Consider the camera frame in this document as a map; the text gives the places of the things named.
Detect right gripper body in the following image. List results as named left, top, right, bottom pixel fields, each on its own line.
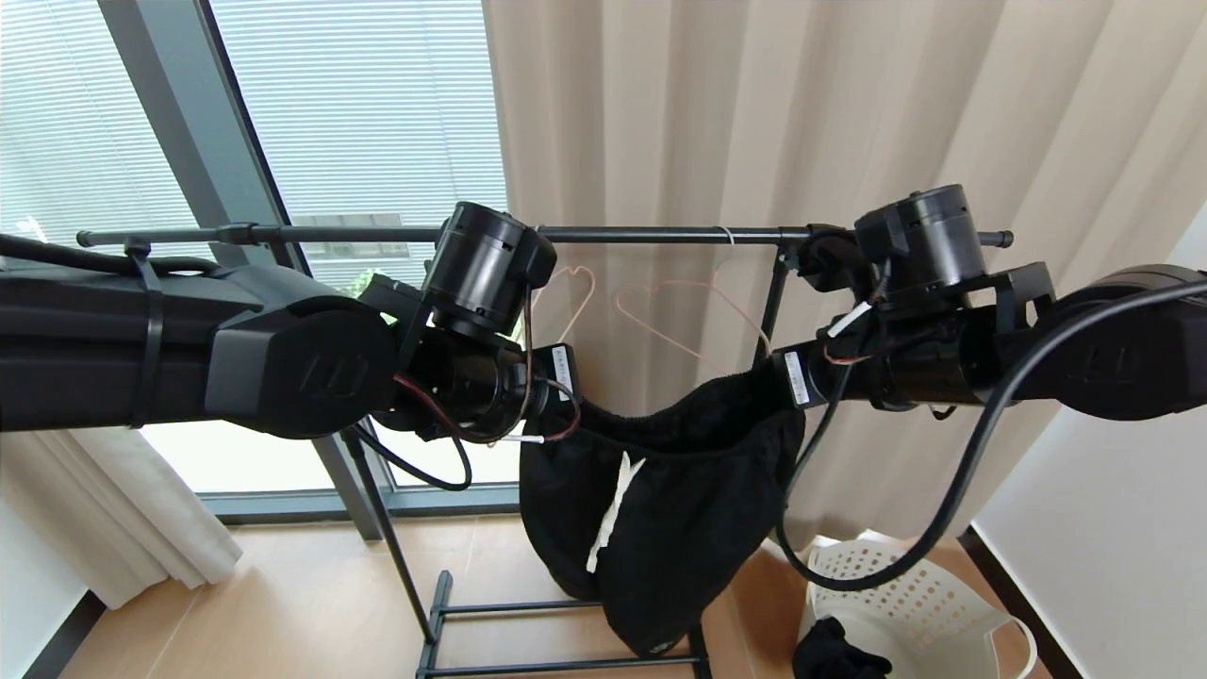
left=773, top=316, right=955, bottom=409

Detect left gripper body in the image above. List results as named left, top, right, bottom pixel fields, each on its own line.
left=401, top=335, right=581, bottom=442

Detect pink clothes hanger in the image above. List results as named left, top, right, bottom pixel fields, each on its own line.
left=531, top=264, right=597, bottom=346
left=615, top=253, right=774, bottom=361

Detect black shorts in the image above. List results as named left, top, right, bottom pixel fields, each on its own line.
left=519, top=363, right=807, bottom=658

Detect black clothes rack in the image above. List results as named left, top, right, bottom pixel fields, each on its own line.
left=75, top=223, right=1015, bottom=679

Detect white laundry basket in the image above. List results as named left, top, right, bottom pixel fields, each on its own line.
left=800, top=528, right=1038, bottom=679

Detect window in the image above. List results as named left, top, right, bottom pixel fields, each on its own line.
left=0, top=0, right=524, bottom=524

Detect beige curtain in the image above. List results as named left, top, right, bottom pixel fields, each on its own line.
left=0, top=426, right=244, bottom=610
left=481, top=0, right=1207, bottom=550

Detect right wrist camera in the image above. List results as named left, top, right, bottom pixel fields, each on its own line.
left=802, top=226, right=861, bottom=291

